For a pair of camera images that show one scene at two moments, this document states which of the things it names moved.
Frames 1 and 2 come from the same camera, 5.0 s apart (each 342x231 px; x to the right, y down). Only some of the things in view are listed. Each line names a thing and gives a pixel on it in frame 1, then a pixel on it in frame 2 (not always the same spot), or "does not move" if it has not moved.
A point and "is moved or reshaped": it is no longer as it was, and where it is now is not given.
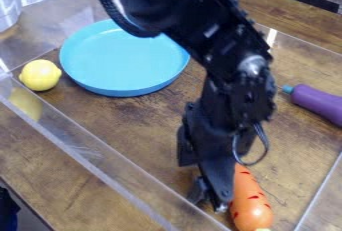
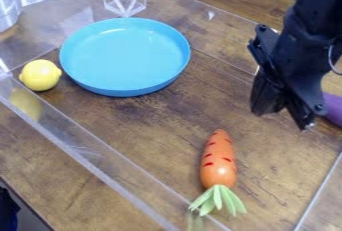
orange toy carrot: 251,207 is moved or reshaped
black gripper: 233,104 -> 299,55
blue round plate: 113,62 does not move
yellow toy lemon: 41,75 does not move
